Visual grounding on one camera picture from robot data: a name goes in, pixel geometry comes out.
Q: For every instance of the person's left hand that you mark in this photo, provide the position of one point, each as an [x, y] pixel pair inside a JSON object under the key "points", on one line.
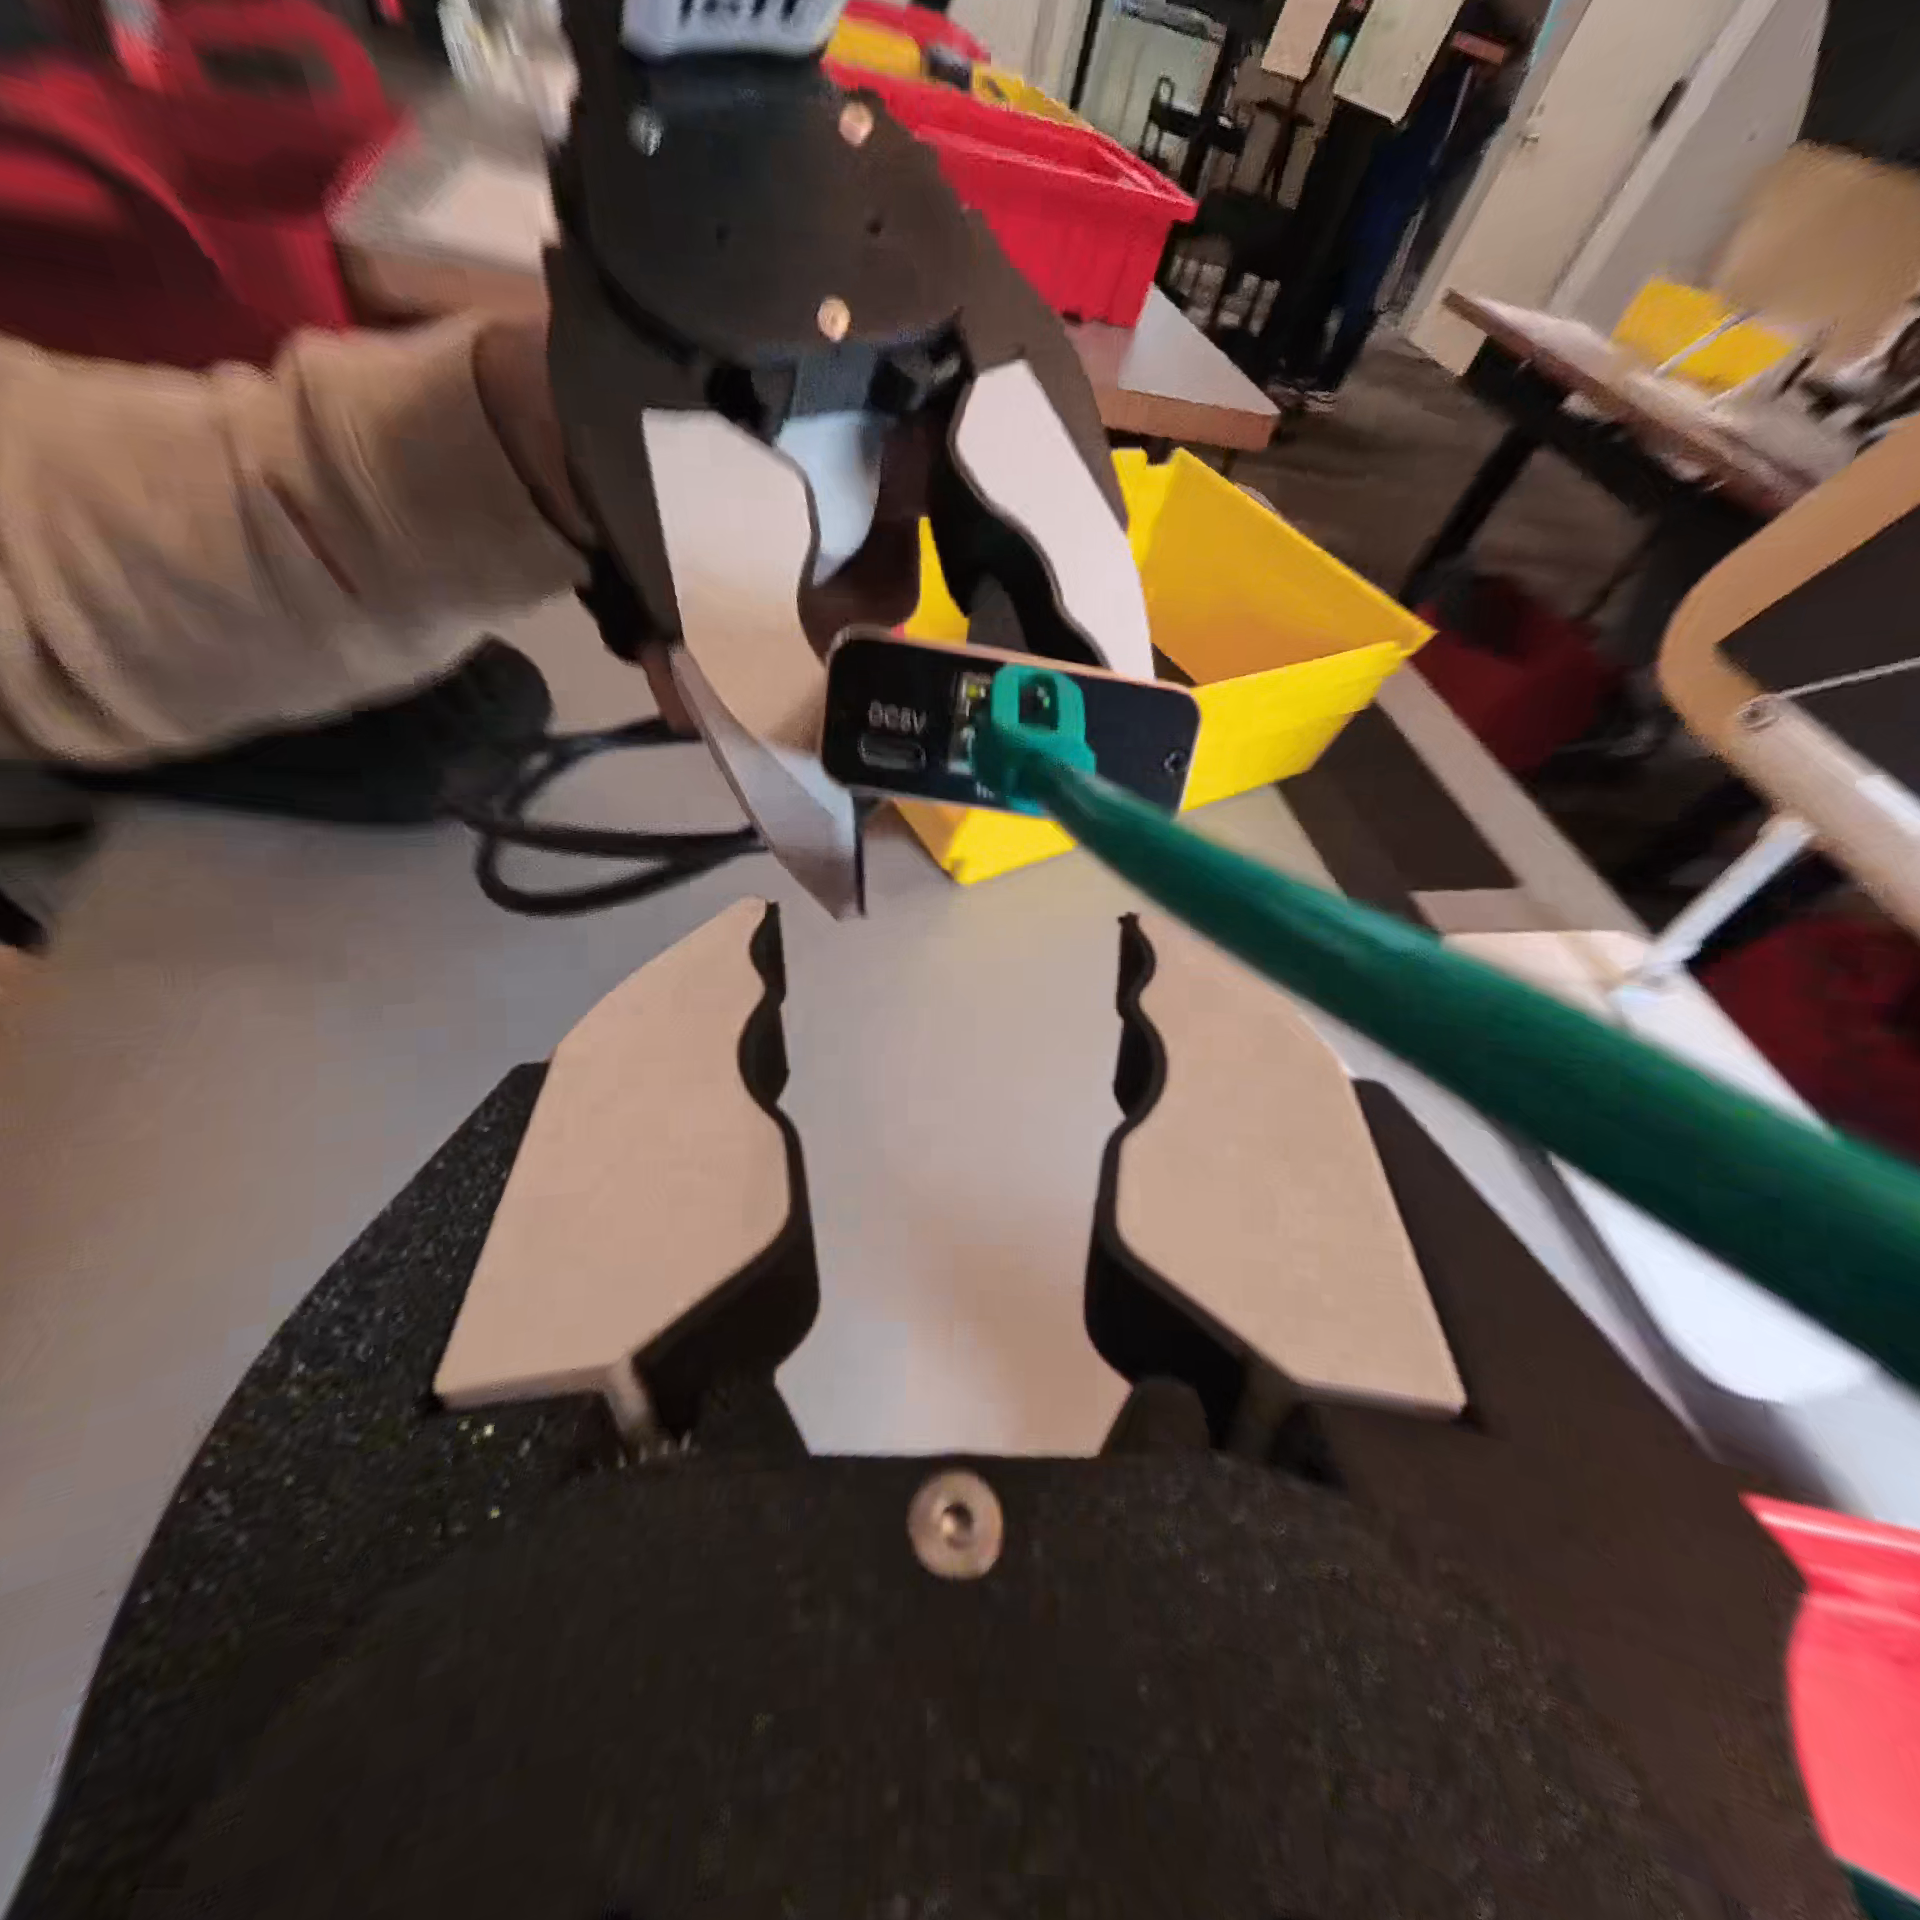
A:
{"points": [[528, 434]]}

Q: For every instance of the red plastic crate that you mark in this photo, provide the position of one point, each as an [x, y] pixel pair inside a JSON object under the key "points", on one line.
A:
{"points": [[1051, 211]]}

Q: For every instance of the black ethernet adapter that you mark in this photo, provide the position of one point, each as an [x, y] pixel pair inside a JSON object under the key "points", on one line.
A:
{"points": [[902, 721]]}

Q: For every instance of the person's left forearm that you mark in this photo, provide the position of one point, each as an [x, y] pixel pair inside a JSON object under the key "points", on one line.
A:
{"points": [[224, 541]]}

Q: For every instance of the red plastic bin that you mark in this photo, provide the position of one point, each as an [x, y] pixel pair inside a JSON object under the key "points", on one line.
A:
{"points": [[1862, 1681]]}

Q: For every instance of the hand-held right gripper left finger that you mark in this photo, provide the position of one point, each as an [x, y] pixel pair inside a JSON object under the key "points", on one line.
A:
{"points": [[630, 1200]]}

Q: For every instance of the yellow plastic bin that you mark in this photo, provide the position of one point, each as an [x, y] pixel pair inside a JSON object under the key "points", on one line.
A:
{"points": [[1276, 600], [1694, 338]]}

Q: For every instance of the wooden book stand white base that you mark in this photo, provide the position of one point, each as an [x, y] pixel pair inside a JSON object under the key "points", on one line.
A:
{"points": [[1845, 662]]}

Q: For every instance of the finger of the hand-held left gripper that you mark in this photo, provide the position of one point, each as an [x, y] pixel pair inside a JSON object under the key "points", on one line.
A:
{"points": [[734, 600], [1051, 481]]}

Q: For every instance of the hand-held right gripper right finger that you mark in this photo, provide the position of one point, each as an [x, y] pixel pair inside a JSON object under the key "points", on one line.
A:
{"points": [[1276, 1200]]}

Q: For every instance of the white door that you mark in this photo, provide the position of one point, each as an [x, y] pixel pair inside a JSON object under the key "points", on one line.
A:
{"points": [[1621, 149]]}

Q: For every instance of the yellow plastic crate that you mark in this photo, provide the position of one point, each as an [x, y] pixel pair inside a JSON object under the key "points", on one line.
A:
{"points": [[961, 66]]}

